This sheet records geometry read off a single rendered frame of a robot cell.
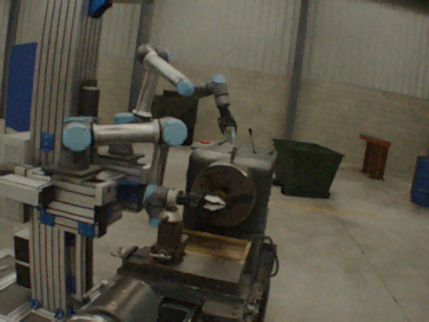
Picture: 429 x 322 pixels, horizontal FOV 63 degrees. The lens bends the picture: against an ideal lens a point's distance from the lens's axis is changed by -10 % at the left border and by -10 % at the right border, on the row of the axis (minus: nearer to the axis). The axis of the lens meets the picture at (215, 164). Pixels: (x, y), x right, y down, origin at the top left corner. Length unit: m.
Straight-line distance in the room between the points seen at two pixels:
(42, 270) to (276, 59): 10.59
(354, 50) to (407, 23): 2.09
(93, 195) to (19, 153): 0.57
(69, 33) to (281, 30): 10.50
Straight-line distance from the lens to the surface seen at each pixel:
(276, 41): 12.16
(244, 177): 1.87
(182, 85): 1.93
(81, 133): 1.63
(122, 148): 2.21
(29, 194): 1.80
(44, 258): 2.29
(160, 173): 1.88
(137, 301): 0.83
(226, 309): 1.29
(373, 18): 12.91
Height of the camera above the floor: 1.57
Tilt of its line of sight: 10 degrees down
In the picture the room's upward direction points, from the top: 7 degrees clockwise
